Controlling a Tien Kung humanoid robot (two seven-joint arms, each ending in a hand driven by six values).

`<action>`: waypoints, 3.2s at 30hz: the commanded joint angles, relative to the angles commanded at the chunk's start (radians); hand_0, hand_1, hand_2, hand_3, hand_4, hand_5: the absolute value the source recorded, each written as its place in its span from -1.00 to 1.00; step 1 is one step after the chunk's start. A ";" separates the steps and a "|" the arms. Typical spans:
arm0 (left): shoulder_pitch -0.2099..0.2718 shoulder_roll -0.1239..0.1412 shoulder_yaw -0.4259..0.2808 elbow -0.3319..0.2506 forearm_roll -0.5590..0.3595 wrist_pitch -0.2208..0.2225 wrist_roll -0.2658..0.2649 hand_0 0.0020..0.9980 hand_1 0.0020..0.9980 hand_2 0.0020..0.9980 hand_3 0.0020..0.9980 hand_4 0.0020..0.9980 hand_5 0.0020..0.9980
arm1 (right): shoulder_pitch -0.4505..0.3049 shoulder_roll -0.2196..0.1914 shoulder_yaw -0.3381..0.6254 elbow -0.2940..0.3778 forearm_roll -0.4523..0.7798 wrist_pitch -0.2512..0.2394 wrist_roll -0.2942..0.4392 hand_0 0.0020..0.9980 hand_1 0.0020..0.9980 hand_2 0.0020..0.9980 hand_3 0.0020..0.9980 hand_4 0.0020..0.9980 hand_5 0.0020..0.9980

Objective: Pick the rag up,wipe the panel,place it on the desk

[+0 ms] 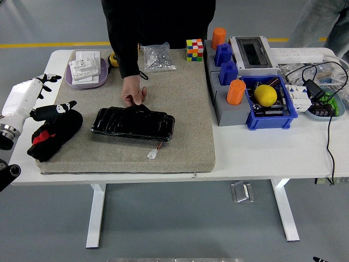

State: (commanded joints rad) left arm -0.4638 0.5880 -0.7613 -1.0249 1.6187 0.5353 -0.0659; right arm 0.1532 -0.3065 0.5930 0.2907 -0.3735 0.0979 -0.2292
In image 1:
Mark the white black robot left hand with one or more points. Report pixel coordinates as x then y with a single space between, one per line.
23 94

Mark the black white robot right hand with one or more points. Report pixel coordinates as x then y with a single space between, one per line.
320 259

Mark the person's hand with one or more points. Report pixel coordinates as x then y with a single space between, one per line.
132 87

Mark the black panel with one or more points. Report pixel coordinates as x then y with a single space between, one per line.
131 125

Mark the person's forearm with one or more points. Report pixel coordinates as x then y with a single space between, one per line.
128 62

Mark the purple oval tray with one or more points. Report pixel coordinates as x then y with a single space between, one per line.
102 79

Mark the yellow tape measure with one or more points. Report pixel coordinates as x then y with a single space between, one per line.
112 60

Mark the clear bag of screws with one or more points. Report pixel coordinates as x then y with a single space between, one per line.
159 58

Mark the grey-brown mat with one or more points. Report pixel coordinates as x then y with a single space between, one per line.
177 109

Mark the white table leg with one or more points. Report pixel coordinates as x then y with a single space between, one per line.
285 213
95 218

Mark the colourful puzzle cube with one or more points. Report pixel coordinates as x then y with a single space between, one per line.
195 50

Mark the blue plastic block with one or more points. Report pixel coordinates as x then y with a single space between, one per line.
223 54
228 73

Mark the orange cylinder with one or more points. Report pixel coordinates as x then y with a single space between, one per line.
219 36
235 92

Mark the metal floor plate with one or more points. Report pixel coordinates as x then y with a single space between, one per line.
242 192

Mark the white electrical box dark window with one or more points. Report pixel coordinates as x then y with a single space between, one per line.
253 52

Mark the yellow ball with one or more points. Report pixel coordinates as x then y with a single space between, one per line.
265 95

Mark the brown cylindrical capacitor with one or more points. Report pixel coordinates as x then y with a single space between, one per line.
273 81

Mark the blue plastic bin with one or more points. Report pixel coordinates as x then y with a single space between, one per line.
270 122

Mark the black circuit board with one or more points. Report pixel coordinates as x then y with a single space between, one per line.
272 112

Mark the light blue dish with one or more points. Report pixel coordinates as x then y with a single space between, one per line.
313 116

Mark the black terminal blocks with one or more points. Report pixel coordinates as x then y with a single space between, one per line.
321 109

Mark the green plastic parts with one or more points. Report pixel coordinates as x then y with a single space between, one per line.
334 105

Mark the clear bag of small parts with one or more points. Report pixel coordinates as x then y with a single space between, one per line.
289 68

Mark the white circuit breaker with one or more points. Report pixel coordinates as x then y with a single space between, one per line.
298 101

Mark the white power strip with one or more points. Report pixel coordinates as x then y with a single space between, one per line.
297 54

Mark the person in background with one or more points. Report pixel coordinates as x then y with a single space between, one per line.
313 21

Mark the white thin switch plate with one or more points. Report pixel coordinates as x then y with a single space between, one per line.
87 80

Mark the white switch module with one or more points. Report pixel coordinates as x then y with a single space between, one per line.
84 68

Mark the white flat switch plate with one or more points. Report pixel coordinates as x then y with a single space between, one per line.
88 54

